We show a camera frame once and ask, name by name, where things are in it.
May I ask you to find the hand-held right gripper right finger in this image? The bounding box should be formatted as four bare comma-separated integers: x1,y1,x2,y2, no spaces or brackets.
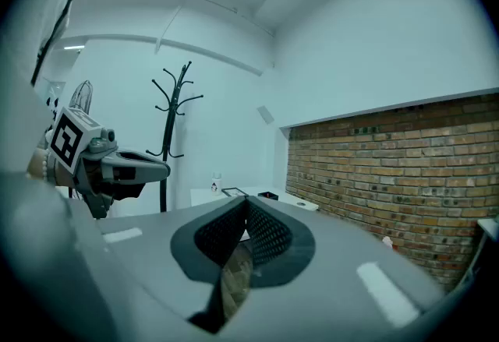
218,195,445,342

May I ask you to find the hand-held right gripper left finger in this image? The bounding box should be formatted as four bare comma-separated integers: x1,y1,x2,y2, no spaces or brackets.
0,172,250,342

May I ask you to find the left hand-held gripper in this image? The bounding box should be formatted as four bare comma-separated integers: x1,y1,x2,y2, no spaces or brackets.
49,106,172,219

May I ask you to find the person's left forearm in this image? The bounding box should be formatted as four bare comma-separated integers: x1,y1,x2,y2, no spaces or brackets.
26,129,59,182

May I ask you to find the black coat rack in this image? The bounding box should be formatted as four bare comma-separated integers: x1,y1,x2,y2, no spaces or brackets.
146,61,204,213

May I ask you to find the black standing fan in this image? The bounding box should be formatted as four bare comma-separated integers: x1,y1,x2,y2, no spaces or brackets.
69,79,94,115

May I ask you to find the person's torso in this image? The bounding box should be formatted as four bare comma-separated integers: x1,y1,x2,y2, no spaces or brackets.
0,0,103,185

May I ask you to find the white bead bracelet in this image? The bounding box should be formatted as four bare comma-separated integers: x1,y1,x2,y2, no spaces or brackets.
41,148,54,181

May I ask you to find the gray wall plate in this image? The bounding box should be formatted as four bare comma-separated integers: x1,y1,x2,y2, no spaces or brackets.
257,105,275,125

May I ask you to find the black camera cable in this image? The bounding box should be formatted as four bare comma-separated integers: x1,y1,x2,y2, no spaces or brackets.
30,0,102,85

